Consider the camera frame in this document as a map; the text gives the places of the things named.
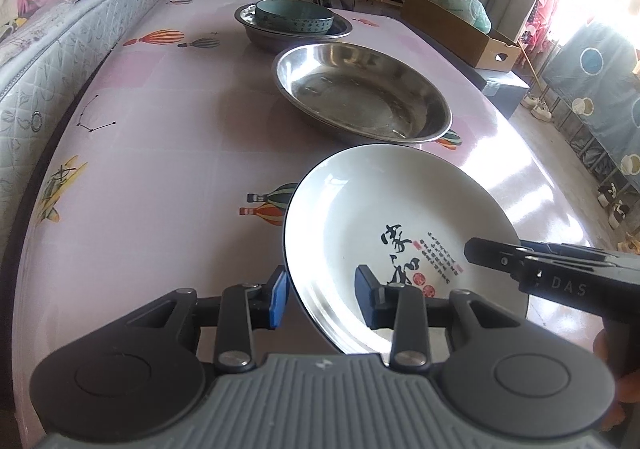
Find blue patterned storage rack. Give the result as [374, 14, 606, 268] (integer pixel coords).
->
[542, 23, 640, 181]

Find quilted white mattress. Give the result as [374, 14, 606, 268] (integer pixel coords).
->
[0, 0, 174, 231]

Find green plastic bag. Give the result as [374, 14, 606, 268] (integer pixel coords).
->
[424, 0, 493, 34]

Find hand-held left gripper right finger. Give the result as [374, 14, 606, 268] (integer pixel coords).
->
[354, 264, 522, 369]

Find person's right hand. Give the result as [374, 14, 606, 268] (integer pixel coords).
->
[592, 328, 640, 433]

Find wide stainless steel bowl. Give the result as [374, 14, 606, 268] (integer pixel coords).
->
[234, 2, 354, 54]

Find black and white shoes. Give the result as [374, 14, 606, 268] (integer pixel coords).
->
[597, 183, 632, 231]

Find long cardboard box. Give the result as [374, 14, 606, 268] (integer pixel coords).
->
[401, 0, 522, 71]

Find white ceramic plate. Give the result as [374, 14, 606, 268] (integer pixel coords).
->
[282, 144, 524, 358]

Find wooden broom stick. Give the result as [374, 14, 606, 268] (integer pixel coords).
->
[519, 41, 549, 101]

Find grey cabinet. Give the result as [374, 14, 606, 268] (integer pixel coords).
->
[476, 68, 530, 119]

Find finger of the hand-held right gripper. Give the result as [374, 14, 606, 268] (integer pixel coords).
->
[463, 237, 539, 276]
[520, 241, 619, 258]

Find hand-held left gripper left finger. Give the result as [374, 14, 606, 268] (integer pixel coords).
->
[125, 266, 292, 374]

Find large stainless steel plate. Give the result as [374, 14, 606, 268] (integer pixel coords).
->
[272, 42, 454, 145]

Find teal ceramic bowl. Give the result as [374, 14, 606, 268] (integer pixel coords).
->
[254, 0, 335, 36]

